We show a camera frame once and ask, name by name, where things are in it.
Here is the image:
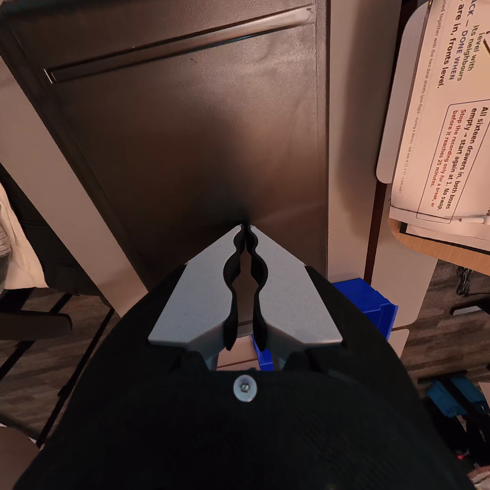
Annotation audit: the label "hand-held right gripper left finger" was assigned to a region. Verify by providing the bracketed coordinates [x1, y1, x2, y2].
[149, 224, 246, 371]

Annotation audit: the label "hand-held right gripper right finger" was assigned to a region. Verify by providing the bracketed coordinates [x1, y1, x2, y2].
[245, 224, 343, 371]

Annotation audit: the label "white desk side panel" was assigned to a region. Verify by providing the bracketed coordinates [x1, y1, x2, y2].
[327, 0, 439, 358]

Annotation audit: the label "wooden desk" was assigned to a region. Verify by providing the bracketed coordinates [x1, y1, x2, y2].
[388, 216, 490, 274]

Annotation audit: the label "black desk foot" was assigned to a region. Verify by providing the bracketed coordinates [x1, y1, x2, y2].
[450, 297, 490, 316]

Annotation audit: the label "blue plastic bin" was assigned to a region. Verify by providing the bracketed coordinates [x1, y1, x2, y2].
[253, 277, 399, 372]

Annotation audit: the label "black stand legs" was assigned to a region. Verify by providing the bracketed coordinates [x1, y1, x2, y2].
[0, 291, 115, 445]

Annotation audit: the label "dark metal cabinet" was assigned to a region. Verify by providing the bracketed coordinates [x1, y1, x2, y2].
[0, 0, 332, 318]

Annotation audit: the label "white slanted board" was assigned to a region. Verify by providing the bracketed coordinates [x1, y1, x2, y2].
[0, 57, 148, 318]

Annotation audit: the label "blue bag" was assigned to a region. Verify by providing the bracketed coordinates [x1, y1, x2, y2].
[425, 375, 487, 418]

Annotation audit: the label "white cloth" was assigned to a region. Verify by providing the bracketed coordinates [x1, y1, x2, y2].
[0, 182, 48, 289]

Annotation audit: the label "white rounded panel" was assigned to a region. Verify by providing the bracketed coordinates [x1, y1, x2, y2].
[376, 2, 433, 184]

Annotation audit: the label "printed instruction sheet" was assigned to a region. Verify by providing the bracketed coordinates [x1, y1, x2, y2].
[388, 0, 490, 249]

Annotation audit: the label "brown round seat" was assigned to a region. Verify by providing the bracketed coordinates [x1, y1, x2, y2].
[0, 425, 39, 490]

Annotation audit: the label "black cable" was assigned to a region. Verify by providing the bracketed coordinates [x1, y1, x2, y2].
[456, 266, 475, 297]

